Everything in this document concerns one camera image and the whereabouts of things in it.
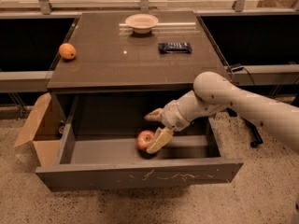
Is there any grey cabinet counter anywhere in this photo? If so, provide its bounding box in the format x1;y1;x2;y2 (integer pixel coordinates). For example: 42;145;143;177
46;10;233;117

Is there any red apple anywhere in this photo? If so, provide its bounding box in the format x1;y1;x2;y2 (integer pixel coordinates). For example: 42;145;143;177
136;130;154;152

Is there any black metal stand leg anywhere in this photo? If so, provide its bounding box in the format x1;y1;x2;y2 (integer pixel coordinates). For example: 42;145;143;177
226;108;263;148

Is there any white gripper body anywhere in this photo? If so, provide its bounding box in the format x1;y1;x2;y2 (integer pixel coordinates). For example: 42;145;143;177
161;100;190;132

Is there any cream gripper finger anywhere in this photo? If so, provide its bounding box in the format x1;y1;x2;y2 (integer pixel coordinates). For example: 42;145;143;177
147;127;174;154
144;108;163;122

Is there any white bowl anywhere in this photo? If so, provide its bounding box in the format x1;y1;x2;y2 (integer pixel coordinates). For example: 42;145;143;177
125;14;159;34

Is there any brown cardboard box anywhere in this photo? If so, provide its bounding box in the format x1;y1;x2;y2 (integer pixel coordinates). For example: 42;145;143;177
14;93;61;166

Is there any dark blue snack bag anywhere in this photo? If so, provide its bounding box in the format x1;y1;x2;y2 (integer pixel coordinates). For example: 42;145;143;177
158;42;192;53

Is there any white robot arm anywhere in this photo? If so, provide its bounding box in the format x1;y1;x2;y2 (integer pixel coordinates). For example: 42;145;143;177
145;72;299;154

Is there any grey open drawer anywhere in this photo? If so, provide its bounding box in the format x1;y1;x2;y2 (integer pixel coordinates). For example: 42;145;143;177
36;91;243;191

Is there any black power adapter with cable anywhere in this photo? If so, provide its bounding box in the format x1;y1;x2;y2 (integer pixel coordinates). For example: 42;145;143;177
226;63;255;85

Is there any orange fruit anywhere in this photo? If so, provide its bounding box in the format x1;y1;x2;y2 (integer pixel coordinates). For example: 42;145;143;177
59;43;77;60

